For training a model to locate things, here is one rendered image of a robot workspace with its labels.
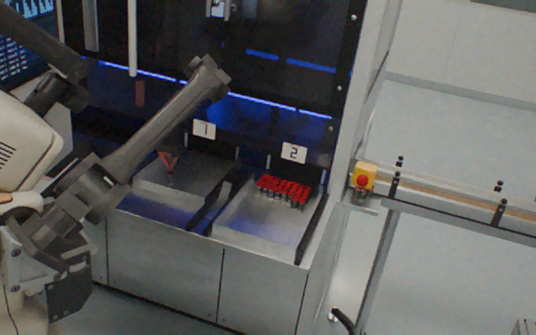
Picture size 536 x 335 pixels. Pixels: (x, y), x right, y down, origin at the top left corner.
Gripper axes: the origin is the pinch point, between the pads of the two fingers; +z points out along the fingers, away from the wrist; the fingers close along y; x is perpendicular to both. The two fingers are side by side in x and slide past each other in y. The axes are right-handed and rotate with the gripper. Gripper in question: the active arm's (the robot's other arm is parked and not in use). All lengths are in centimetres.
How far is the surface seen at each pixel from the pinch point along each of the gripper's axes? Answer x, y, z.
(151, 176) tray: 7.2, 4.1, 7.1
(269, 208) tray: -34.7, -6.2, 7.2
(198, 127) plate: -5.8, 19.1, -6.7
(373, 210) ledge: -71, 2, 7
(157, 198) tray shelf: 1.7, -8.6, 7.4
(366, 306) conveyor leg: -82, 14, 63
